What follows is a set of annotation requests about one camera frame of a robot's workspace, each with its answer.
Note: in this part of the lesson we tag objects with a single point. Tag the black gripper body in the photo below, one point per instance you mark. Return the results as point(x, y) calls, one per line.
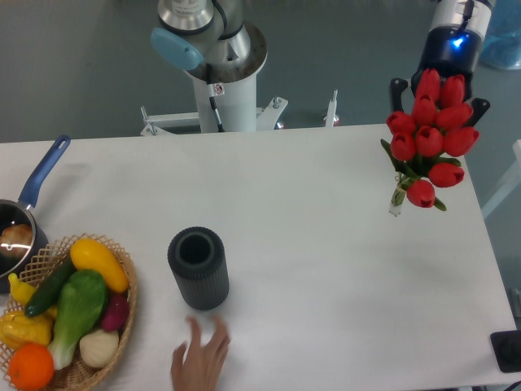
point(450, 52)

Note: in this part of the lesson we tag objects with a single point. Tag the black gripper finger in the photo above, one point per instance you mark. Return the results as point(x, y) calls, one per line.
point(400, 89)
point(479, 107)

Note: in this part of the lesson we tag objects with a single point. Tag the red tulip bouquet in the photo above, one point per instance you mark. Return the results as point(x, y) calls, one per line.
point(427, 143)

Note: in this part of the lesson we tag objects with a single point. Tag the dark grey ribbed vase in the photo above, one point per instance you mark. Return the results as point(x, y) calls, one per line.
point(196, 256)

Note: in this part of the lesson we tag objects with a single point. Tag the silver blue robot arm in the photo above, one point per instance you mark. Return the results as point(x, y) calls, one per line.
point(222, 53)

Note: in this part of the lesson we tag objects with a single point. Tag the bare human hand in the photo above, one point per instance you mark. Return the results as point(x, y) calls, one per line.
point(196, 366)

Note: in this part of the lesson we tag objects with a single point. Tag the blue water bottle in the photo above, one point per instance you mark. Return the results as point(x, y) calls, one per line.
point(502, 42)

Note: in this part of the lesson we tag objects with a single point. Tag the black device at edge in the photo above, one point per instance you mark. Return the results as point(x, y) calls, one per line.
point(506, 347)

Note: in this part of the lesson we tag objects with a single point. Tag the yellow squash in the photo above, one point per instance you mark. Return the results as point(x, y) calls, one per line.
point(89, 254)

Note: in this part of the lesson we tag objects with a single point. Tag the green bok choy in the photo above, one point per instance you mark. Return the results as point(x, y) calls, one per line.
point(80, 304)

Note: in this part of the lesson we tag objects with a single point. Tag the white garlic bulb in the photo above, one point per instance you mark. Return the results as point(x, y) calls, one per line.
point(97, 348)

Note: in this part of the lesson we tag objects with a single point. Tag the green cucumber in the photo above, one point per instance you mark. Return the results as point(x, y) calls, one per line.
point(49, 289)

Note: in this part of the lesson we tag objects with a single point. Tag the brown bread roll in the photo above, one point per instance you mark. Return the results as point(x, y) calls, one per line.
point(16, 241)

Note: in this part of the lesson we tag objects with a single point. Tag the yellow banana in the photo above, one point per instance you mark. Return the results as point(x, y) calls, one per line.
point(21, 293)

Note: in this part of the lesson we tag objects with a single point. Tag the yellow bell pepper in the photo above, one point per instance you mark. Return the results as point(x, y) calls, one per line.
point(18, 330)

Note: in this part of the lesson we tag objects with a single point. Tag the orange fruit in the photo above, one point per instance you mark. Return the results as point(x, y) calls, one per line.
point(31, 367)

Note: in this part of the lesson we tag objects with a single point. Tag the white metal frame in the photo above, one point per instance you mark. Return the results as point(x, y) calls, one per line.
point(504, 185)

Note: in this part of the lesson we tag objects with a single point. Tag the blue handled saucepan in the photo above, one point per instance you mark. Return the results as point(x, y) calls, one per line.
point(15, 212)

